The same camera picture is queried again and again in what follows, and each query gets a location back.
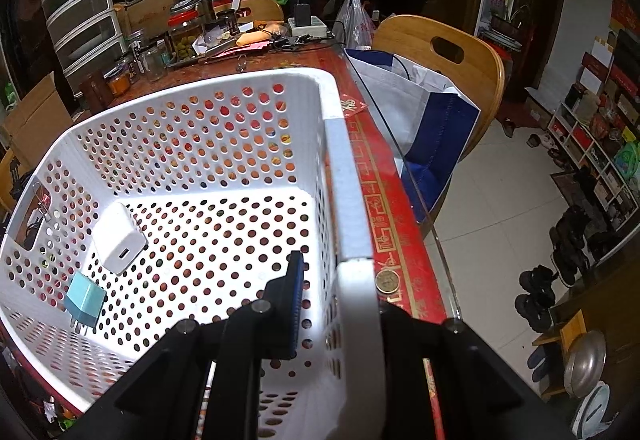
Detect white perforated plastic basket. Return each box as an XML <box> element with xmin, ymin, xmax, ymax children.
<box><xmin>0</xmin><ymin>67</ymin><xmax>388</xmax><ymax>440</ymax></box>

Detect plain cardboard box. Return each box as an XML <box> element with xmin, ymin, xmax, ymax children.
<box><xmin>2</xmin><ymin>73</ymin><xmax>76</xmax><ymax>166</ymax></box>

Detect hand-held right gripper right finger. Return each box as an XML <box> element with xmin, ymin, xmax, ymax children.
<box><xmin>379</xmin><ymin>304</ymin><xmax>576</xmax><ymax>440</ymax></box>

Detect white power strip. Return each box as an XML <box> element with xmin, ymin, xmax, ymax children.
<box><xmin>287</xmin><ymin>15</ymin><xmax>328</xmax><ymax>38</ymax></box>

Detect red wall scroll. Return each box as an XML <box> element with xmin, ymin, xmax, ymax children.
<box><xmin>610</xmin><ymin>0</ymin><xmax>640</xmax><ymax>34</ymax></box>

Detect white charger block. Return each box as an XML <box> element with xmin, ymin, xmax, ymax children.
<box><xmin>91</xmin><ymin>203</ymin><xmax>147</xmax><ymax>276</ymax></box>

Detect red envelope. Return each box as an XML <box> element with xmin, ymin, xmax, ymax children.
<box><xmin>340</xmin><ymin>94</ymin><xmax>368</xmax><ymax>118</ymax></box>

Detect wooden chair with handle cutout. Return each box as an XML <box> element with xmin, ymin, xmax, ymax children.
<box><xmin>372</xmin><ymin>14</ymin><xmax>506</xmax><ymax>161</ymax></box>

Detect dark wooden door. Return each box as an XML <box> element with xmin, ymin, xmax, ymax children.
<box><xmin>520</xmin><ymin>0</ymin><xmax>571</xmax><ymax>91</ymax></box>

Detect white round dish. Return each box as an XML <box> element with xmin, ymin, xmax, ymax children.
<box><xmin>572</xmin><ymin>382</ymin><xmax>612</xmax><ymax>436</ymax></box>

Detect brass coin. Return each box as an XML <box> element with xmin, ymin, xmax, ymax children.
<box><xmin>376</xmin><ymin>269</ymin><xmax>402</xmax><ymax>295</ymax></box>

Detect translucent plastic drawer tower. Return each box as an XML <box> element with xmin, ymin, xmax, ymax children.
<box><xmin>38</xmin><ymin>0</ymin><xmax>126</xmax><ymax>94</ymax></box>

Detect round metal lid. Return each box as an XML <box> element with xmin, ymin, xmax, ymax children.
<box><xmin>564</xmin><ymin>330</ymin><xmax>607</xmax><ymax>393</ymax></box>

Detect blue and white shopping bag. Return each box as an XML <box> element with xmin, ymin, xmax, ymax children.
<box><xmin>345</xmin><ymin>49</ymin><xmax>482</xmax><ymax>224</ymax></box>

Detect white cube shelf with boxes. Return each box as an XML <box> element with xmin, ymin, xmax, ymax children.
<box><xmin>545</xmin><ymin>95</ymin><xmax>640</xmax><ymax>231</ymax></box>

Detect small jar of orange paste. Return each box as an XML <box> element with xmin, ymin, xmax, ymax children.
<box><xmin>103</xmin><ymin>62</ymin><xmax>133</xmax><ymax>97</ymax></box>

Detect printed cardboard box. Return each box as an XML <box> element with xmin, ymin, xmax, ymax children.
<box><xmin>115</xmin><ymin>0</ymin><xmax>191</xmax><ymax>38</ymax></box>

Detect black shoe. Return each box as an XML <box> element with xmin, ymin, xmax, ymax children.
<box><xmin>518</xmin><ymin>265</ymin><xmax>558</xmax><ymax>296</ymax></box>
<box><xmin>515</xmin><ymin>293</ymin><xmax>556</xmax><ymax>333</ymax></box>

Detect light blue charger plug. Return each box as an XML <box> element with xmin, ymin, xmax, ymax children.
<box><xmin>63</xmin><ymin>271</ymin><xmax>107</xmax><ymax>336</ymax></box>

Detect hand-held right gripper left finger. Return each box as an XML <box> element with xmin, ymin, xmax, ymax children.
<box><xmin>67</xmin><ymin>250</ymin><xmax>306</xmax><ymax>440</ymax></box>

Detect empty clear glass jar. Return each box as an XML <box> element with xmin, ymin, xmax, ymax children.
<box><xmin>137</xmin><ymin>45</ymin><xmax>166</xmax><ymax>82</ymax></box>

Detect white plastic bag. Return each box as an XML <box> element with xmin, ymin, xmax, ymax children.
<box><xmin>334</xmin><ymin>0</ymin><xmax>376</xmax><ymax>50</ymax></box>

